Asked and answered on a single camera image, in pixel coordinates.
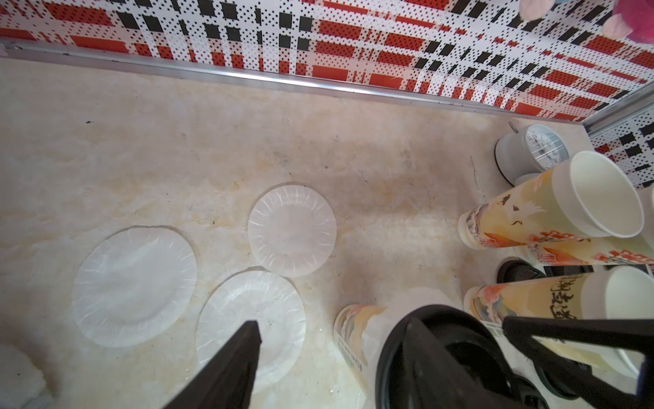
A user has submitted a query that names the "grey plush toy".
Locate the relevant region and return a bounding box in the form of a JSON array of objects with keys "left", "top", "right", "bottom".
[{"left": 1, "top": 344, "right": 53, "bottom": 408}]

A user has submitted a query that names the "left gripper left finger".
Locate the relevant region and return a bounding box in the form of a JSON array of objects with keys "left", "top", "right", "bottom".
[{"left": 165, "top": 320, "right": 262, "bottom": 409}]

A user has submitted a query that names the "paper milk tea cup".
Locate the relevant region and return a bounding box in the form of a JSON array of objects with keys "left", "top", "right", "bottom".
[
  {"left": 333, "top": 304, "right": 387, "bottom": 395},
  {"left": 463, "top": 266, "right": 653, "bottom": 378}
]

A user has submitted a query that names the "back right paper cup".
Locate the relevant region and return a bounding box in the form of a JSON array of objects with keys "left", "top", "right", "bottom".
[{"left": 525, "top": 186, "right": 654, "bottom": 267}]

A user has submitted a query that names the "back left paper cup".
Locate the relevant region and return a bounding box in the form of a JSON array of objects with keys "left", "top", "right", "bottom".
[{"left": 457, "top": 151, "right": 645, "bottom": 250}]

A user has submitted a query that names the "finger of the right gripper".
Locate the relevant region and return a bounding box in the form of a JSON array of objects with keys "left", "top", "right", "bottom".
[{"left": 502, "top": 316, "right": 653, "bottom": 408}]

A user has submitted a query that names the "black lid middle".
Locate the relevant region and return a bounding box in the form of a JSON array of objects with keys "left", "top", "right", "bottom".
[{"left": 510, "top": 361, "right": 591, "bottom": 409}]

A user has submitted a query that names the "plush doll blue striped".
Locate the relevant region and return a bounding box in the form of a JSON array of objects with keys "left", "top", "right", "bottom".
[{"left": 519, "top": 0, "right": 555, "bottom": 21}]

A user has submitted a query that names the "small white clock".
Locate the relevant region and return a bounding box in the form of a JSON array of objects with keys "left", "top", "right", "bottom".
[{"left": 494, "top": 124, "right": 570, "bottom": 186}]

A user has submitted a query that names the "translucent paper front right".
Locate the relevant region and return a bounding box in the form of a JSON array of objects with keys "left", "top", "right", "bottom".
[{"left": 196, "top": 269, "right": 308, "bottom": 393}]

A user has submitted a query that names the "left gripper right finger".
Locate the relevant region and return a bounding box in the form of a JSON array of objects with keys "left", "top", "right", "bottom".
[{"left": 403, "top": 318, "right": 524, "bottom": 408}]

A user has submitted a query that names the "plush doll pink striped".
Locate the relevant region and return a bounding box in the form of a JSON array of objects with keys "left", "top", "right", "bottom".
[{"left": 602, "top": 0, "right": 653, "bottom": 44}]

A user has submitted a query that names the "translucent leak-proof paper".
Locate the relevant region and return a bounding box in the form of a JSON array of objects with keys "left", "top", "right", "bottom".
[{"left": 361, "top": 287, "right": 456, "bottom": 387}]

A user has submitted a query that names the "black cup lid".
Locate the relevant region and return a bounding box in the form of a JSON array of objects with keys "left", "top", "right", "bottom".
[{"left": 373, "top": 305, "right": 524, "bottom": 408}]

